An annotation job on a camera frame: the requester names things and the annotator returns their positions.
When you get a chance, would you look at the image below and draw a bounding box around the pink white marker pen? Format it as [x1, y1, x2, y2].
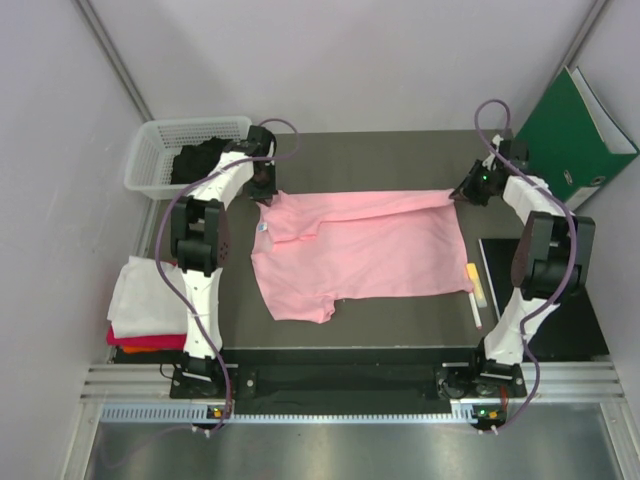
[468, 293, 483, 330]

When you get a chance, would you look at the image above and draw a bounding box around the black t shirt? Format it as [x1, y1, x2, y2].
[171, 137, 229, 185]

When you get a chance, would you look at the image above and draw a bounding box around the aluminium frame rail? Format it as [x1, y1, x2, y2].
[80, 361, 625, 403]

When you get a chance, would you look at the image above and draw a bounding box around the white plastic basket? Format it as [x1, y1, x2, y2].
[124, 116, 252, 201]

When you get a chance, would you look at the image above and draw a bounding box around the grey slotted cable duct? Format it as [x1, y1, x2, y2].
[100, 403, 498, 425]

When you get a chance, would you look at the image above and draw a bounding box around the orange folded t shirt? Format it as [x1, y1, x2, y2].
[120, 345, 163, 355]

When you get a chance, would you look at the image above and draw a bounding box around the red folded t shirt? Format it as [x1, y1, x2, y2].
[106, 327, 186, 350]

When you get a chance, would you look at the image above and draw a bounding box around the white folded t shirt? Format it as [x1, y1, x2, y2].
[107, 256, 187, 339]

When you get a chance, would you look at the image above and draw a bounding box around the pink t shirt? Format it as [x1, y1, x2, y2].
[251, 190, 473, 324]

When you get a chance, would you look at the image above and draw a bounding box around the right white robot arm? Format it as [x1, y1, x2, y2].
[441, 135, 595, 398]

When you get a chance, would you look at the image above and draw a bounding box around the green ring binder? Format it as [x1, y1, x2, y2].
[516, 68, 639, 211]

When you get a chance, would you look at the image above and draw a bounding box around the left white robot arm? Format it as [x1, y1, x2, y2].
[170, 125, 277, 399]

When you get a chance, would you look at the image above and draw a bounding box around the yellow highlighter pen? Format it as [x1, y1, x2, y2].
[466, 263, 488, 308]

